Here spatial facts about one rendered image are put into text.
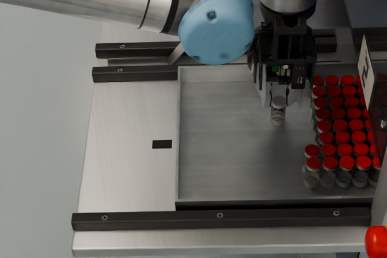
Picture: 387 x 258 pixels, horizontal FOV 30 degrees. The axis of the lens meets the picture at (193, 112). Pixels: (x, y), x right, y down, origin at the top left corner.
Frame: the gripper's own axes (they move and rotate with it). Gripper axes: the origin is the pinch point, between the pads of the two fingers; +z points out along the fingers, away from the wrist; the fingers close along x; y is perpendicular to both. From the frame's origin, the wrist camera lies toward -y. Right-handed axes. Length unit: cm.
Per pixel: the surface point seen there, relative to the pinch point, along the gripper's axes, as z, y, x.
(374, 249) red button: -7.4, 30.9, 7.8
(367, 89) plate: -8.2, 7.0, 10.8
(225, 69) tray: 2.4, -8.2, -7.6
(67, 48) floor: 93, -114, -60
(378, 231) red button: -8.3, 29.0, 8.5
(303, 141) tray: 5.0, 4.7, 3.6
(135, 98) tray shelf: 5.3, -5.2, -22.0
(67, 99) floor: 93, -89, -57
